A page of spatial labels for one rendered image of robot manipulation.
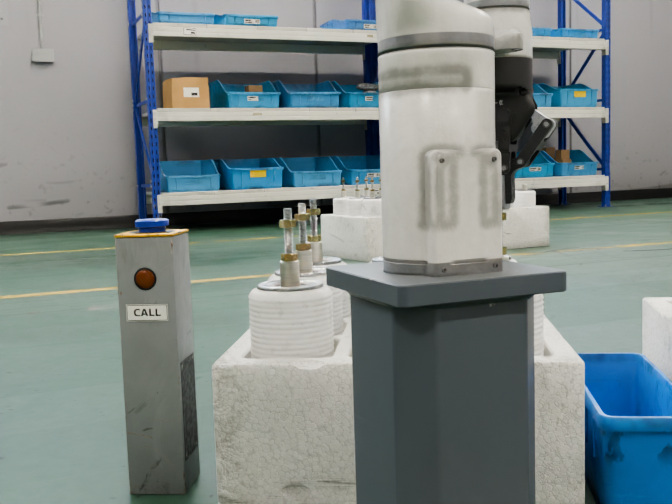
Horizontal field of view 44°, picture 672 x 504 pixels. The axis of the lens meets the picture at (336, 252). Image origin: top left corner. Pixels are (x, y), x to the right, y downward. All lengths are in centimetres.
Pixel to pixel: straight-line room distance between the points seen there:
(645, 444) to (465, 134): 43
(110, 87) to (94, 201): 81
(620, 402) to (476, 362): 60
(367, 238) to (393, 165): 270
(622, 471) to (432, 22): 52
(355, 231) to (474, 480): 279
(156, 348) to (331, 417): 24
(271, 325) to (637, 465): 41
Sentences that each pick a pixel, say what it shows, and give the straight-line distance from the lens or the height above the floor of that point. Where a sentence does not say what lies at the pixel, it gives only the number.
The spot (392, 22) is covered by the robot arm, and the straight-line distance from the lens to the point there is 66.
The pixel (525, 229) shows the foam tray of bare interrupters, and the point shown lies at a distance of 381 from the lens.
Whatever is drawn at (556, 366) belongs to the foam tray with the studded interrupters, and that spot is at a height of 17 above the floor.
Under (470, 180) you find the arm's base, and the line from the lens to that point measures 64.
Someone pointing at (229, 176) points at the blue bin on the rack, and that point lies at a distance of 564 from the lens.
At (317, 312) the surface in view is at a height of 23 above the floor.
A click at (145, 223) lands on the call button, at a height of 33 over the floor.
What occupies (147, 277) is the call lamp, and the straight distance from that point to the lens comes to 100.
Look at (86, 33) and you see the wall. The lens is 621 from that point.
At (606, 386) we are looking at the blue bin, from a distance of 121.
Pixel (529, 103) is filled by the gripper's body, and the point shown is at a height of 45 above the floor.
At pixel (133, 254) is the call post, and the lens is 100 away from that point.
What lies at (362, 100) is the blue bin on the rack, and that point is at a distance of 594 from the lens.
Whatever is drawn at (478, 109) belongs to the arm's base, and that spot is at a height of 42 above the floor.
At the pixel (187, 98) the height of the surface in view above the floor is 86.
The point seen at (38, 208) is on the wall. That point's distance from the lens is 610.
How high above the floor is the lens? 38
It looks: 6 degrees down
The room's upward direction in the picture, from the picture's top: 2 degrees counter-clockwise
